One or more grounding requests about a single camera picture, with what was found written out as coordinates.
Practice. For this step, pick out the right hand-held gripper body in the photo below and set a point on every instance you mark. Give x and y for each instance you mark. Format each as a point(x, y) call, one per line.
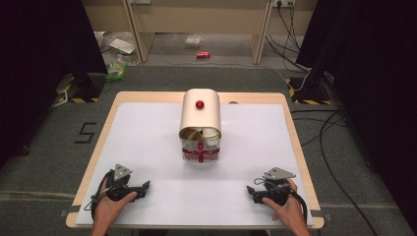
point(277, 188)

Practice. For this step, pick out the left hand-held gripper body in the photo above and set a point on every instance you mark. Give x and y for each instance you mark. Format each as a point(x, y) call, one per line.
point(119, 183)

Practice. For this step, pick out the cream storage box with drawers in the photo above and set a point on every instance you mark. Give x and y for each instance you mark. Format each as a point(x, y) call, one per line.
point(200, 124)

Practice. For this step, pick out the person's left hand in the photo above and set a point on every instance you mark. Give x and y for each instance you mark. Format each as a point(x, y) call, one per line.
point(109, 205)

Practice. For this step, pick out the person's right hand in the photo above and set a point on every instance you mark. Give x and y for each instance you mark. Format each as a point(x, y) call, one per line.
point(286, 209)

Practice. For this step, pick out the white table mat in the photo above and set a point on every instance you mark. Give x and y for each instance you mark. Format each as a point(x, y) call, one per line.
point(147, 157)

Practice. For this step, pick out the black stand base hazard tape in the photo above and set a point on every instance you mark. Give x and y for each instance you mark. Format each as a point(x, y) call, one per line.
point(85, 88)
point(309, 93)

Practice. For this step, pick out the green plastic bag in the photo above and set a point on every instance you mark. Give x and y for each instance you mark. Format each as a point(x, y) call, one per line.
point(116, 70)

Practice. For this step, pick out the white paper sheet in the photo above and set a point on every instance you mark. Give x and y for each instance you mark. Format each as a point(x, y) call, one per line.
point(122, 45)

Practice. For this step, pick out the black curtain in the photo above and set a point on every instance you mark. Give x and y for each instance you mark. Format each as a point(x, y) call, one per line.
point(377, 82)
point(39, 65)

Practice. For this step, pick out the red drink can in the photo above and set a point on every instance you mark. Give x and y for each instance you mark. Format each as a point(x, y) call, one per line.
point(203, 54)

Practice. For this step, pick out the clear plastic package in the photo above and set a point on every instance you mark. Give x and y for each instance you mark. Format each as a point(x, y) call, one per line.
point(193, 40)

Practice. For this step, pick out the white wall power outlet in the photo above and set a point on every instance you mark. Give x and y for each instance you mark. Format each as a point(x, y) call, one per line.
point(283, 3)

